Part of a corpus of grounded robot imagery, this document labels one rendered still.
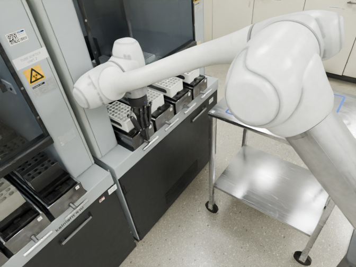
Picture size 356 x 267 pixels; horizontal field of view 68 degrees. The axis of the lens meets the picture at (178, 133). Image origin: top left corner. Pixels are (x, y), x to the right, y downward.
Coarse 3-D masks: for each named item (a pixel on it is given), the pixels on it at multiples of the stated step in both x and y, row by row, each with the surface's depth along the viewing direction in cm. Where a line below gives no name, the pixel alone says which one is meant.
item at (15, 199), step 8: (8, 192) 86; (16, 192) 86; (0, 200) 84; (8, 200) 85; (16, 200) 87; (24, 200) 90; (0, 208) 84; (8, 208) 86; (16, 208) 88; (0, 216) 84
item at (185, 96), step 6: (186, 90) 135; (174, 96) 132; (180, 96) 132; (186, 96) 136; (168, 102) 132; (174, 102) 130; (180, 102) 133; (186, 102) 138; (174, 108) 132; (180, 108) 135; (186, 108) 136
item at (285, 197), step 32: (224, 96) 128; (352, 96) 120; (256, 128) 109; (352, 128) 105; (256, 160) 167; (224, 192) 153; (256, 192) 149; (288, 192) 148; (320, 192) 146; (288, 224) 134; (320, 224) 118
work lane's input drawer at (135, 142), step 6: (114, 126) 118; (150, 126) 120; (114, 132) 118; (120, 132) 116; (126, 132) 114; (132, 132) 114; (138, 132) 115; (150, 132) 121; (120, 138) 118; (126, 138) 115; (132, 138) 112; (138, 138) 116; (156, 138) 119; (132, 144) 114; (138, 144) 117; (150, 144) 117; (144, 150) 115
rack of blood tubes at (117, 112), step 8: (112, 104) 123; (120, 104) 122; (112, 112) 118; (120, 112) 118; (128, 112) 117; (112, 120) 123; (120, 120) 113; (128, 120) 112; (120, 128) 116; (128, 128) 114
